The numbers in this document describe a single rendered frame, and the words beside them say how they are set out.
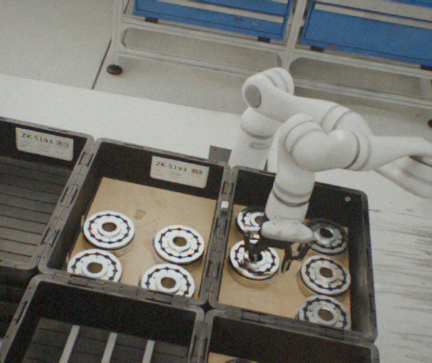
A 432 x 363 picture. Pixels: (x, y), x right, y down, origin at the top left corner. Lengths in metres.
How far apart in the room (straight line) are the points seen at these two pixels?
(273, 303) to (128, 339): 0.29
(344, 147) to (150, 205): 0.49
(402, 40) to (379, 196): 1.57
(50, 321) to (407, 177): 0.72
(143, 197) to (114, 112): 0.51
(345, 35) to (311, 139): 2.18
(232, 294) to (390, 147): 0.41
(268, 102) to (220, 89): 1.89
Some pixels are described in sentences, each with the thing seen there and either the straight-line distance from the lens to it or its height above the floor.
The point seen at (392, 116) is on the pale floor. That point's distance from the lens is 3.56.
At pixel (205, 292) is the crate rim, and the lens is 1.18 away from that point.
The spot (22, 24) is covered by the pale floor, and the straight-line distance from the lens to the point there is 3.78.
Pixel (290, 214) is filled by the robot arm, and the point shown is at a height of 1.03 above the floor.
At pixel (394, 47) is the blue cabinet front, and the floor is 0.39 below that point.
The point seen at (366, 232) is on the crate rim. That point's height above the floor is 0.93.
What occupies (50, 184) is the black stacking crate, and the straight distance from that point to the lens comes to 1.50.
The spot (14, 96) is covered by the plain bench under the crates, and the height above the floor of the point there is 0.70.
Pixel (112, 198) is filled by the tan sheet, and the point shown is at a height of 0.83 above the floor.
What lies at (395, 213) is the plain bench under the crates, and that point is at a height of 0.70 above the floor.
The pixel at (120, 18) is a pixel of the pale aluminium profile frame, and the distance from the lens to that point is 3.26.
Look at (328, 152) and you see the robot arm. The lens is 1.12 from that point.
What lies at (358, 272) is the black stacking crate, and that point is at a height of 0.89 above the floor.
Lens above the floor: 1.83
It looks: 40 degrees down
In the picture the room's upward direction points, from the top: 12 degrees clockwise
